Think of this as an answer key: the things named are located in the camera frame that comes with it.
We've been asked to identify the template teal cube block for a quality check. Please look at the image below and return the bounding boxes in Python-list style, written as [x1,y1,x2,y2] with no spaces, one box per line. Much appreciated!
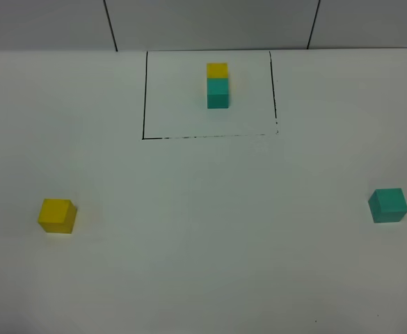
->
[207,78,230,109]

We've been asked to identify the black marker outline rectangle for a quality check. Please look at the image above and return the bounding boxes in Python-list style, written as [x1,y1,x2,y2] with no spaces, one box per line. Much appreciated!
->
[143,50,278,139]

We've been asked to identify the template yellow cube block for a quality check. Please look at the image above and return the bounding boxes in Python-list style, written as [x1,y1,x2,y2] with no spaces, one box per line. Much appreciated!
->
[207,63,229,79]

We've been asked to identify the loose teal cube block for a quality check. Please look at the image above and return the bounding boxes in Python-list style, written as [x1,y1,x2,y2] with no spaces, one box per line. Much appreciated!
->
[368,188,407,223]

